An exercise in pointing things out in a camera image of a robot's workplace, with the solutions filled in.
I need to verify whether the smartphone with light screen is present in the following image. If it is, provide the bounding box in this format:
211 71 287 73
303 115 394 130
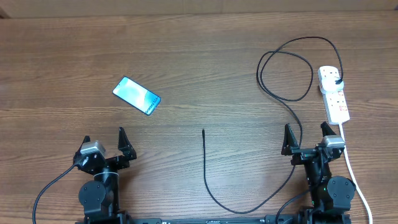
113 77 161 116

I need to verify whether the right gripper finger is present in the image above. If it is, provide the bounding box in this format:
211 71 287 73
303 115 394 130
320 121 336 137
281 124 300 156

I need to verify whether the white power strip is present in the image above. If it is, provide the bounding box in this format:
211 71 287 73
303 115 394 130
318 66 350 125

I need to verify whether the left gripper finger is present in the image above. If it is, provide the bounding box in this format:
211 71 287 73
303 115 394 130
118 127 137 161
73 135 91 159

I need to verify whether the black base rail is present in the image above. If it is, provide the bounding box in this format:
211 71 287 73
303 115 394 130
129 215 300 224

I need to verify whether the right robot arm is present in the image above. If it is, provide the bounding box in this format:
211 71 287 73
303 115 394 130
275 122 356 224

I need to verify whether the white power strip cord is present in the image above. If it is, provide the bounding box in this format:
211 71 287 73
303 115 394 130
338 123 374 224

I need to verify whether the white charger plug adapter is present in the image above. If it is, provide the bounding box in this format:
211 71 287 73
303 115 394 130
320 77 345 94

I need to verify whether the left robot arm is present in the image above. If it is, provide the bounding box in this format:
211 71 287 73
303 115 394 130
73 127 137 223

